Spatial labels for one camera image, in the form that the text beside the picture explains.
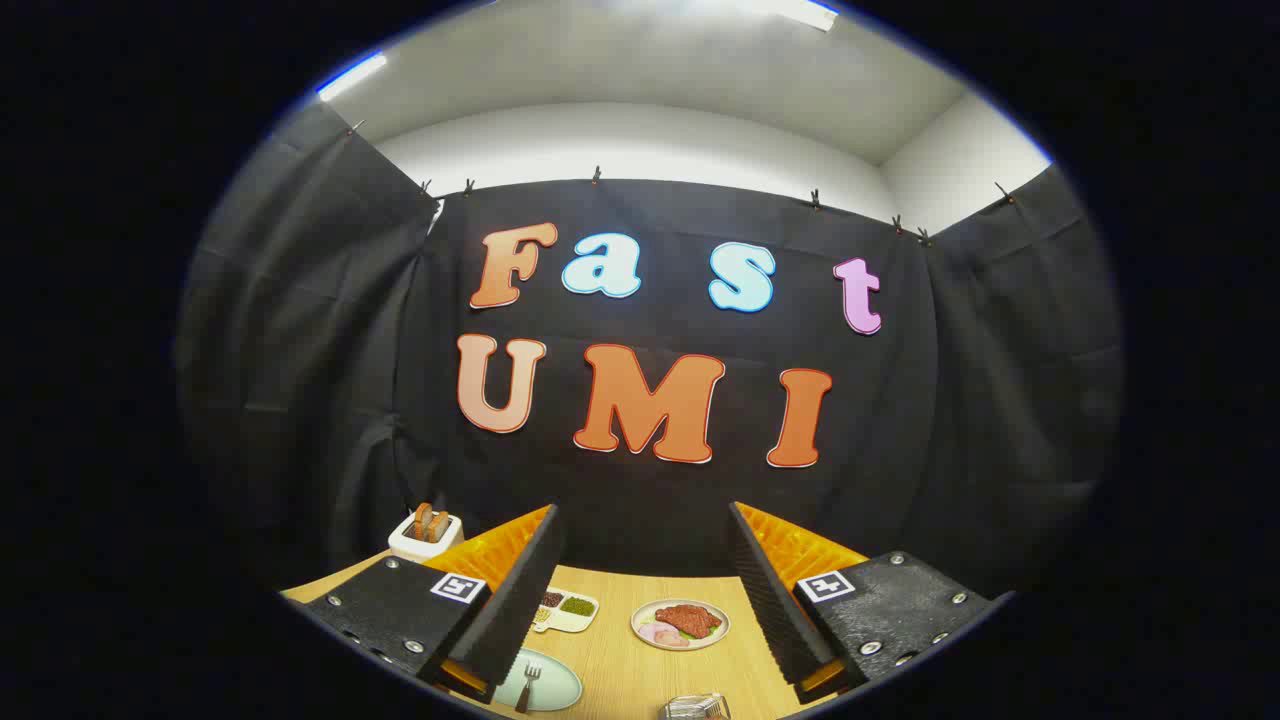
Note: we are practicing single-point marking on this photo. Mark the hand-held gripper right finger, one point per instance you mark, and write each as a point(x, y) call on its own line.
point(770, 600)

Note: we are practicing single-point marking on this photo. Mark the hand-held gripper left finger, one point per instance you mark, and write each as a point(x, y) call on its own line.
point(520, 600)

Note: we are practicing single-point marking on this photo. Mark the white divided snack dish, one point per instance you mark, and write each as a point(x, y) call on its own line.
point(572, 610)

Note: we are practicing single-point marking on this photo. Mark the round beige dinner plate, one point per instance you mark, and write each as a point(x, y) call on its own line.
point(700, 642)

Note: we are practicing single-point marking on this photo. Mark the brown grilled steak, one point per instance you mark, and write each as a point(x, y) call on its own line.
point(688, 619)

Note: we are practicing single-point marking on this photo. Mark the light blue round plate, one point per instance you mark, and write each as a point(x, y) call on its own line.
point(555, 690)

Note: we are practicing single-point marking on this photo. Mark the white toaster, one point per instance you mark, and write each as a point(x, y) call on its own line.
point(425, 545)

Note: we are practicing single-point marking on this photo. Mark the toasted bread slices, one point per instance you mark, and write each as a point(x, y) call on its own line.
point(430, 522)

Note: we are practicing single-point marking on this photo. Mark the pale pink ham slice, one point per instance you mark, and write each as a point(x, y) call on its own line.
point(655, 631)

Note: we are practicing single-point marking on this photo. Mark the perforated metal basket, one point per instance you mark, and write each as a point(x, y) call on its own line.
point(695, 708)

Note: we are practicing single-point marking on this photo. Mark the row of cloth clips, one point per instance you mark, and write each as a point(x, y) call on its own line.
point(596, 177)

